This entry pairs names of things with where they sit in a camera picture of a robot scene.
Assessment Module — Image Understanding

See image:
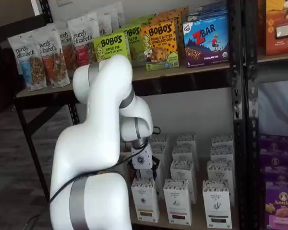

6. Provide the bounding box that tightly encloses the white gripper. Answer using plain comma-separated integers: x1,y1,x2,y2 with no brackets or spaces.
131,141,161,181

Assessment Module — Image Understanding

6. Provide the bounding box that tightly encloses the white patterned pantry box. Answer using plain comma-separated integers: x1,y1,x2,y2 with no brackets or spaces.
176,133,198,149
151,144,170,166
211,134,234,148
170,160,197,204
206,160,235,207
210,145,235,164
147,157,165,201
151,135,170,147
172,145,199,171

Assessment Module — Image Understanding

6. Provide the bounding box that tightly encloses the green Bobo's apple pie box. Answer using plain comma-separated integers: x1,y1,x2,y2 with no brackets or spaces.
93,31,132,63
128,13,157,28
121,23,147,68

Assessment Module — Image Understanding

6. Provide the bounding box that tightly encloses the purple Annie's snack box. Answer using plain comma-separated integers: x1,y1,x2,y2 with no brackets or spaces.
259,149,288,169
259,134,288,154
264,181,288,230
263,165,288,184

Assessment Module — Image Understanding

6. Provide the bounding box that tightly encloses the black metal shelf unit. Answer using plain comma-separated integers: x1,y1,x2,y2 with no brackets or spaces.
243,0,288,230
13,0,247,230

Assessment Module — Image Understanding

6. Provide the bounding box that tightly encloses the white purely elizabeth granola bag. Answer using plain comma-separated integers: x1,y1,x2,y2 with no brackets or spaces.
86,7,113,36
54,20,81,79
105,1,125,32

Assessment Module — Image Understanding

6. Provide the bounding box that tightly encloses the purple Z Bar box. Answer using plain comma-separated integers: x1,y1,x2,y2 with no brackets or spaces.
187,6,228,21
182,14,230,69
194,0,228,10

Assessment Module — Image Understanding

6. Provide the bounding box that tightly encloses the white box black strip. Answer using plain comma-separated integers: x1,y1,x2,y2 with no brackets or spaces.
202,179,233,229

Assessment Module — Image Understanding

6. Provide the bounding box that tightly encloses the orange Annie's box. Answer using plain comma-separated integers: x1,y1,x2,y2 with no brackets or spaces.
258,0,288,56

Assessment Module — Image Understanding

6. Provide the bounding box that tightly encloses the red label granola bag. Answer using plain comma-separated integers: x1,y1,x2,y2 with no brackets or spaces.
67,13,100,72

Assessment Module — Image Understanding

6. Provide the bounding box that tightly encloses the yellow Bobo's peanut butter box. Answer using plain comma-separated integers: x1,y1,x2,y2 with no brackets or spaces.
150,11,183,64
158,6,190,51
140,19,180,72

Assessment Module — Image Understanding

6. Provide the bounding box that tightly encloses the orange label granola bag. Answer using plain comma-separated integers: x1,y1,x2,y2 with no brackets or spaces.
36,25,71,88

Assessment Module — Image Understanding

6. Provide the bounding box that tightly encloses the white box pink strip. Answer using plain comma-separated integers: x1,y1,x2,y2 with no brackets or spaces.
163,178,192,226

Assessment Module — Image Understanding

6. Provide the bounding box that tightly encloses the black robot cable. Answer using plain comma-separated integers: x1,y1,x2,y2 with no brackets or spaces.
48,126,161,204

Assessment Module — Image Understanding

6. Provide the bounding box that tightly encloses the blue label granola bag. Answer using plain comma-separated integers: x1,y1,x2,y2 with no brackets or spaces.
7,30,48,92

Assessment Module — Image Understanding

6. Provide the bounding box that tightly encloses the white box yellow strip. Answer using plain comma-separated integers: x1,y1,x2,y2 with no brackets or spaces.
131,177,160,223

